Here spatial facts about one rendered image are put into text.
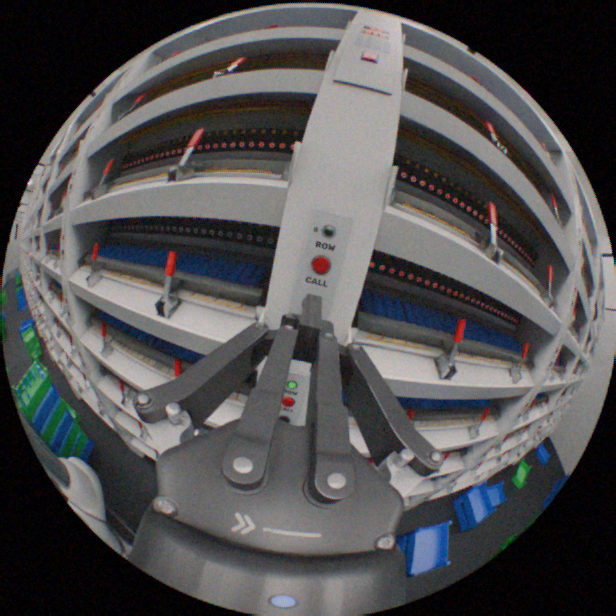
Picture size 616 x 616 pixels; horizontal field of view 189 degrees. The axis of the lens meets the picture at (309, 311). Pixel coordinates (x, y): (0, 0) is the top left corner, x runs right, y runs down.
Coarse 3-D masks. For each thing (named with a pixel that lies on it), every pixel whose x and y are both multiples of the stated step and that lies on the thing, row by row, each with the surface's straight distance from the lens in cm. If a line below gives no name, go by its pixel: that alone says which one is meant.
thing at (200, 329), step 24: (96, 240) 73; (168, 240) 51; (192, 240) 46; (216, 240) 43; (72, 264) 70; (72, 288) 69; (96, 288) 51; (120, 288) 45; (264, 288) 36; (120, 312) 42; (144, 312) 36; (192, 312) 32; (216, 312) 32; (264, 312) 24; (168, 336) 34; (192, 336) 30; (216, 336) 28
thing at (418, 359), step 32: (384, 256) 39; (384, 288) 40; (416, 288) 43; (448, 288) 47; (352, 320) 29; (384, 320) 32; (416, 320) 39; (448, 320) 45; (480, 320) 56; (512, 320) 70; (384, 352) 31; (416, 352) 34; (448, 352) 35; (480, 352) 47; (512, 352) 59; (416, 384) 32; (448, 384) 35; (480, 384) 42; (512, 384) 55
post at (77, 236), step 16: (144, 64) 89; (128, 80) 83; (112, 96) 82; (128, 96) 82; (144, 96) 86; (112, 112) 77; (96, 128) 74; (112, 144) 76; (128, 144) 80; (96, 160) 73; (80, 176) 70; (96, 176) 72; (64, 208) 77; (80, 224) 70; (96, 224) 73; (80, 240) 70; (64, 272) 74; (80, 304) 74
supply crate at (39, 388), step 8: (32, 368) 129; (40, 368) 130; (24, 376) 128; (32, 376) 130; (40, 376) 126; (48, 376) 113; (24, 384) 129; (32, 384) 127; (40, 384) 111; (48, 384) 114; (16, 392) 127; (24, 392) 130; (32, 392) 123; (40, 392) 112; (24, 400) 126; (32, 400) 111; (40, 400) 113; (24, 408) 122; (32, 408) 112; (32, 416) 114
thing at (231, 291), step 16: (112, 272) 51; (128, 272) 47; (144, 272) 42; (160, 272) 39; (176, 272) 38; (192, 288) 36; (208, 288) 34; (224, 288) 32; (240, 288) 32; (256, 288) 32; (224, 304) 31; (256, 304) 31
